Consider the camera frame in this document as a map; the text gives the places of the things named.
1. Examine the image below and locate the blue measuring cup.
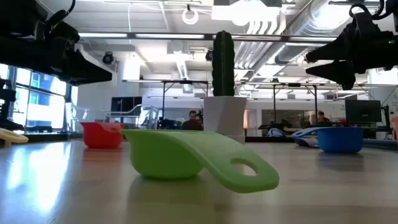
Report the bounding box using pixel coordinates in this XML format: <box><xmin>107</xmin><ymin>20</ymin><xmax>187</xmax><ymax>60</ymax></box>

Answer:
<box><xmin>316</xmin><ymin>126</ymin><xmax>364</xmax><ymax>154</ymax></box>

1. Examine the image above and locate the black monitor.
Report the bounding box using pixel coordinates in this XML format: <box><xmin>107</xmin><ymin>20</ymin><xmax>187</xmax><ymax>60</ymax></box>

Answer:
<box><xmin>345</xmin><ymin>99</ymin><xmax>382</xmax><ymax>123</ymax></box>

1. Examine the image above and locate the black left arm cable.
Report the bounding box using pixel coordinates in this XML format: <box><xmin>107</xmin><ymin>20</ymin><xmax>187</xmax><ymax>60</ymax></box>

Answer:
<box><xmin>46</xmin><ymin>0</ymin><xmax>77</xmax><ymax>24</ymax></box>

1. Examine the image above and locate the black overhead frame beam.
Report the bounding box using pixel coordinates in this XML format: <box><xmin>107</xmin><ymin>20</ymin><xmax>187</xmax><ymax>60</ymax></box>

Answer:
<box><xmin>77</xmin><ymin>32</ymin><xmax>340</xmax><ymax>44</ymax></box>

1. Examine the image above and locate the silver ventilation duct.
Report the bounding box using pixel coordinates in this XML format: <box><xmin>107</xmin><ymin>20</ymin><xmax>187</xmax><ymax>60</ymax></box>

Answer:
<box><xmin>273</xmin><ymin>0</ymin><xmax>340</xmax><ymax>65</ymax></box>

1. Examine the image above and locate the black metal frame stand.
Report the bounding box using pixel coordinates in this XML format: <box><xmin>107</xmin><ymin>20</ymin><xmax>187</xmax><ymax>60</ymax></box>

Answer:
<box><xmin>272</xmin><ymin>83</ymin><xmax>318</xmax><ymax>125</ymax></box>
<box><xmin>161</xmin><ymin>80</ymin><xmax>210</xmax><ymax>129</ymax></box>

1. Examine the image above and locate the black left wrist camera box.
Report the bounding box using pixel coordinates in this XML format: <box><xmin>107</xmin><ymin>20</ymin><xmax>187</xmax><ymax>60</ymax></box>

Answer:
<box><xmin>35</xmin><ymin>9</ymin><xmax>81</xmax><ymax>46</ymax></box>

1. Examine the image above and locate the white hanging ring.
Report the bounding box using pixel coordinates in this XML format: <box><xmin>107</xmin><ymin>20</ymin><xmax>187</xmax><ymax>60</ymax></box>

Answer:
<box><xmin>182</xmin><ymin>7</ymin><xmax>200</xmax><ymax>26</ymax></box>

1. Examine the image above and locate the long ceiling light strip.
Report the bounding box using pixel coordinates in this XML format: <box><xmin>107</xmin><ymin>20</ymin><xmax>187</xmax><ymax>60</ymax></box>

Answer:
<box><xmin>135</xmin><ymin>33</ymin><xmax>205</xmax><ymax>40</ymax></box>
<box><xmin>77</xmin><ymin>32</ymin><xmax>129</xmax><ymax>40</ymax></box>
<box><xmin>289</xmin><ymin>36</ymin><xmax>338</xmax><ymax>42</ymax></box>

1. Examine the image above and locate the person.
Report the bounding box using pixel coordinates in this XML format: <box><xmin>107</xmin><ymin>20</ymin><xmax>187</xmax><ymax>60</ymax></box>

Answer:
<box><xmin>181</xmin><ymin>110</ymin><xmax>205</xmax><ymax>131</ymax></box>
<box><xmin>313</xmin><ymin>111</ymin><xmax>332</xmax><ymax>127</ymax></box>

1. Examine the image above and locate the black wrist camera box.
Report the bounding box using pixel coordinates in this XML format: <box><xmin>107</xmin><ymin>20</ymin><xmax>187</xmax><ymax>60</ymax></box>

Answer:
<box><xmin>35</xmin><ymin>9</ymin><xmax>81</xmax><ymax>46</ymax></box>
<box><xmin>353</xmin><ymin>11</ymin><xmax>382</xmax><ymax>34</ymax></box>

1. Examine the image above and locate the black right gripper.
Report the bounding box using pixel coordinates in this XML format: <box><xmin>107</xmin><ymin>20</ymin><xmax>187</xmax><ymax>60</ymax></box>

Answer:
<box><xmin>305</xmin><ymin>27</ymin><xmax>389</xmax><ymax>91</ymax></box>

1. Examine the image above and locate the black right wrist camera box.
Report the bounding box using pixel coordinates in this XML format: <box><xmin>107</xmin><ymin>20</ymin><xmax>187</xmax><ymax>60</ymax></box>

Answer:
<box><xmin>353</xmin><ymin>11</ymin><xmax>382</xmax><ymax>34</ymax></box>

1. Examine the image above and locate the orange measuring cup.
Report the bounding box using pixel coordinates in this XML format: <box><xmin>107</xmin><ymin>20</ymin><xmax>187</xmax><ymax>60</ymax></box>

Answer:
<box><xmin>80</xmin><ymin>121</ymin><xmax>125</xmax><ymax>149</ymax></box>

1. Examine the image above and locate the white plant pot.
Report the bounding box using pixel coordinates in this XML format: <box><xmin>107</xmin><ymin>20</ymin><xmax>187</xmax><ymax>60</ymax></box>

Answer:
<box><xmin>203</xmin><ymin>95</ymin><xmax>248</xmax><ymax>144</ymax></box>

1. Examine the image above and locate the yellow measuring cup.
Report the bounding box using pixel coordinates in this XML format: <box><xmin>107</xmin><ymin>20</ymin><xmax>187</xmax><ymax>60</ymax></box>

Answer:
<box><xmin>0</xmin><ymin>127</ymin><xmax>29</xmax><ymax>144</ymax></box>

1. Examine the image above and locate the green measuring cup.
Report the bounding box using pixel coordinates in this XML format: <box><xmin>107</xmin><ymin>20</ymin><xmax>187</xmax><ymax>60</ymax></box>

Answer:
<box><xmin>120</xmin><ymin>129</ymin><xmax>280</xmax><ymax>194</ymax></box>

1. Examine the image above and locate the clear plastic basket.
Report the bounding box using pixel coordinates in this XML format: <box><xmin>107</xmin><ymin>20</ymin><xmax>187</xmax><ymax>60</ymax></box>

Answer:
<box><xmin>67</xmin><ymin>103</ymin><xmax>160</xmax><ymax>138</ymax></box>

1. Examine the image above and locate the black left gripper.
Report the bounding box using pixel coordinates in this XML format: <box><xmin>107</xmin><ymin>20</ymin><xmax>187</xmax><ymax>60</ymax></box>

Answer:
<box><xmin>0</xmin><ymin>32</ymin><xmax>113</xmax><ymax>87</ymax></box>

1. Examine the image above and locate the green cactus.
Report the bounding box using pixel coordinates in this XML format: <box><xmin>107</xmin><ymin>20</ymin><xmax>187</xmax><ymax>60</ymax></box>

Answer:
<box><xmin>211</xmin><ymin>30</ymin><xmax>236</xmax><ymax>97</ymax></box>

